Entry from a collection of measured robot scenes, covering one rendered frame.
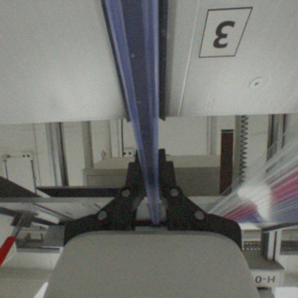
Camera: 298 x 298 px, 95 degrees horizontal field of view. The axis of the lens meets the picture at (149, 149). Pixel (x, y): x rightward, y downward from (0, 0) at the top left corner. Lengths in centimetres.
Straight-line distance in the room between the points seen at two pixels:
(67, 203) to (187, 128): 178
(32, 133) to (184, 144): 213
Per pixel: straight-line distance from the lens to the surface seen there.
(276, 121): 59
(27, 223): 42
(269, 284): 75
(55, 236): 47
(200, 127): 199
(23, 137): 268
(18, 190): 43
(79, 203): 28
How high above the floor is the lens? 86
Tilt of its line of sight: 6 degrees up
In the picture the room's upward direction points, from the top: 178 degrees clockwise
